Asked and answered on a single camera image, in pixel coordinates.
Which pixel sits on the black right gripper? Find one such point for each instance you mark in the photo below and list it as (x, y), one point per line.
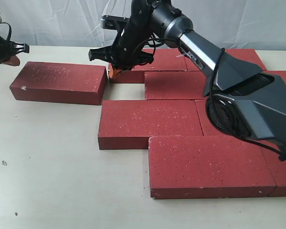
(125, 51)

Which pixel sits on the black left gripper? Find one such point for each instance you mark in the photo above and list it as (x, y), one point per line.
(9, 51)

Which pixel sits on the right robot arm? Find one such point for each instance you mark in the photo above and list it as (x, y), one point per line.
(241, 99)

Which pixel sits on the red brick middle row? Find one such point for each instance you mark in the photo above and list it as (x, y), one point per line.
(207, 127)

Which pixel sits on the red brick front left row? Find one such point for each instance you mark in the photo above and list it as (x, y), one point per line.
(207, 167)

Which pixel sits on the red brick front right row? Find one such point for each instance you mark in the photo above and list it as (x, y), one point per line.
(278, 172)

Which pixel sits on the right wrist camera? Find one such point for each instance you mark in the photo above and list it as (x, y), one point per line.
(116, 23)

